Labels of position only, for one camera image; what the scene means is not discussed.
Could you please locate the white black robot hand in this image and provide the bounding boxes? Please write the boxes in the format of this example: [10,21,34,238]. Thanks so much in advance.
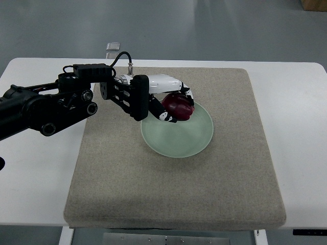
[120,73,196,124]

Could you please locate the dark red apple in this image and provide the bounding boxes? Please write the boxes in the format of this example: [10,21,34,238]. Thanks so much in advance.
[161,92,195,121]

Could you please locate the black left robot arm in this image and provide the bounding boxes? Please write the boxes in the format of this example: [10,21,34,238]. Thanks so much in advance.
[1,63,149,140]

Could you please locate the pale green plate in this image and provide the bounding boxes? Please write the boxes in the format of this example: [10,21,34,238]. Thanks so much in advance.
[141,103,214,158]

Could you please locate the metal plate under table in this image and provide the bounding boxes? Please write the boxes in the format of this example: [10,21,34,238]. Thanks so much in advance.
[102,233,230,245]

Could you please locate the lower clear plastic floor piece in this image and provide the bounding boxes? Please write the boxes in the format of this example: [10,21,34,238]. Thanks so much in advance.
[106,52,118,59]

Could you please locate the clear plastic floor piece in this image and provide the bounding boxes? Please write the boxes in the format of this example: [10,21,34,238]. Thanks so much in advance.
[106,42,120,51]
[106,52,118,59]

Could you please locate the upper clear plastic floor piece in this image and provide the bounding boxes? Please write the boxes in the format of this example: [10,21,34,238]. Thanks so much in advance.
[106,42,120,51]

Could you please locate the beige fabric mat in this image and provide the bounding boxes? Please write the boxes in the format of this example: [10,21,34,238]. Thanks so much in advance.
[63,67,286,231]

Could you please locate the white table leg left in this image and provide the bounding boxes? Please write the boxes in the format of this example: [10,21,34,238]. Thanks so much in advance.
[58,227,74,245]

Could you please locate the white table leg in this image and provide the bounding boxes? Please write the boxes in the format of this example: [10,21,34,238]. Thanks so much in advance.
[58,227,74,245]
[253,229,268,245]

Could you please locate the white table leg right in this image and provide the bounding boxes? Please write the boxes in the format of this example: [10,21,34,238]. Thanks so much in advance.
[253,229,268,245]

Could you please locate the cardboard box corner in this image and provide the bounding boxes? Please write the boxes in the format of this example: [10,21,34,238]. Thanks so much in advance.
[301,0,327,12]

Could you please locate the black table control panel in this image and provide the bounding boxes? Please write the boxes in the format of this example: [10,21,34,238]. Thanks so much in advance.
[292,229,327,236]

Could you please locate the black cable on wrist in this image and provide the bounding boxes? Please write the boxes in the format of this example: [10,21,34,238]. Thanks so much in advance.
[109,51,135,77]

